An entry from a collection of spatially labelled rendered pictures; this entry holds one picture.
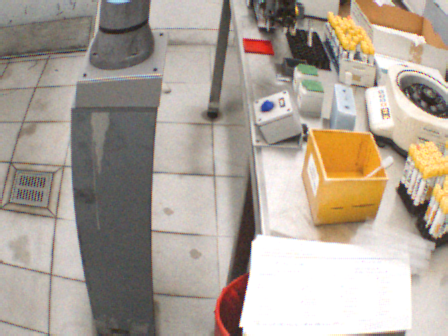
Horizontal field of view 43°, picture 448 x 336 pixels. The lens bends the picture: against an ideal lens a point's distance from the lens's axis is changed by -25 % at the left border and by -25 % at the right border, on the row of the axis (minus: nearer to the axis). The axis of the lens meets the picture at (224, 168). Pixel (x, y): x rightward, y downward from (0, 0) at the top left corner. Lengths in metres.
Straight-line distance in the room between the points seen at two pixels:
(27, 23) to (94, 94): 2.05
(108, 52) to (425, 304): 0.84
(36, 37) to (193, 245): 1.60
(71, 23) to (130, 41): 1.99
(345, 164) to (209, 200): 1.28
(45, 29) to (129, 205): 1.96
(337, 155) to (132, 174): 0.46
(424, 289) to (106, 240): 0.87
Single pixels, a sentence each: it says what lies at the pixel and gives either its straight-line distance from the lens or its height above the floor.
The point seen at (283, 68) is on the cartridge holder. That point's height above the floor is 0.89.
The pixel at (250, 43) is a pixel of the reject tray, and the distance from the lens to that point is 1.63.
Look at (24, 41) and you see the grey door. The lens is 3.42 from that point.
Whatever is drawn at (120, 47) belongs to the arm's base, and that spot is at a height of 1.00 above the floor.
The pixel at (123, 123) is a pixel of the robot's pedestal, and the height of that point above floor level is 0.83.
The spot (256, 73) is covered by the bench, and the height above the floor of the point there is 0.88.
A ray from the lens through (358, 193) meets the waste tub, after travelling 1.14.
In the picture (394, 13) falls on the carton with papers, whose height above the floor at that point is 1.00.
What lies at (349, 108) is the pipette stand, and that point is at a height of 0.97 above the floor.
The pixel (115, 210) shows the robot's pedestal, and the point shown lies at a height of 0.59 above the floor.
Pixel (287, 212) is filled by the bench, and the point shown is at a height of 0.88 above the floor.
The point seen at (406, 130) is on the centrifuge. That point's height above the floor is 0.94.
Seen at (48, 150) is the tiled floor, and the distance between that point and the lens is 2.70.
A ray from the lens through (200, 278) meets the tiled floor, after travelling 2.22.
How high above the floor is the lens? 1.66
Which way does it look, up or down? 39 degrees down
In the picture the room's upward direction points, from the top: 8 degrees clockwise
